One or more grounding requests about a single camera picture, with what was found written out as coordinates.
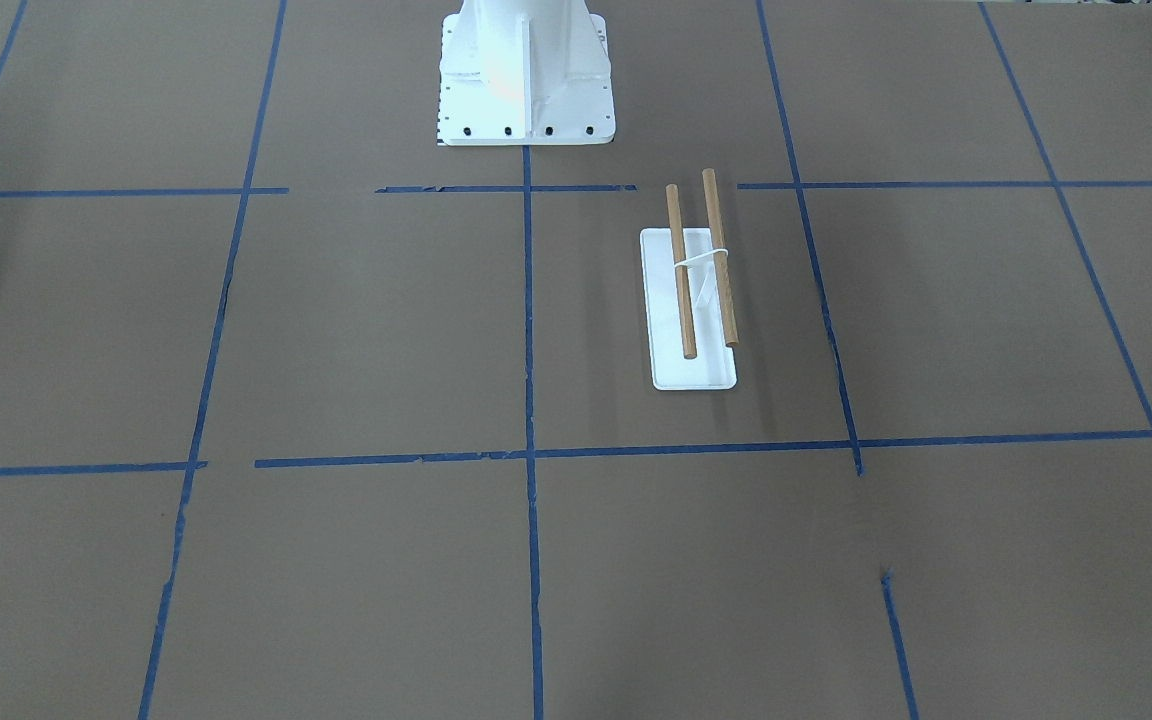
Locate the shorter wooden rack rod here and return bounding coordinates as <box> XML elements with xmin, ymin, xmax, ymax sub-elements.
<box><xmin>666</xmin><ymin>183</ymin><xmax>698</xmax><ymax>361</ymax></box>

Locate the white towel rack base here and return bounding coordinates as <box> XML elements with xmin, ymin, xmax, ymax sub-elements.
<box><xmin>639</xmin><ymin>228</ymin><xmax>737</xmax><ymax>391</ymax></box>

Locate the taller wooden rack rod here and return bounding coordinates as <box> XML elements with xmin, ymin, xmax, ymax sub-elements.
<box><xmin>702</xmin><ymin>168</ymin><xmax>740</xmax><ymax>348</ymax></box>

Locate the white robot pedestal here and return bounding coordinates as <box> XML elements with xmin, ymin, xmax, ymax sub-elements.
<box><xmin>435</xmin><ymin>1</ymin><xmax>617</xmax><ymax>147</ymax></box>

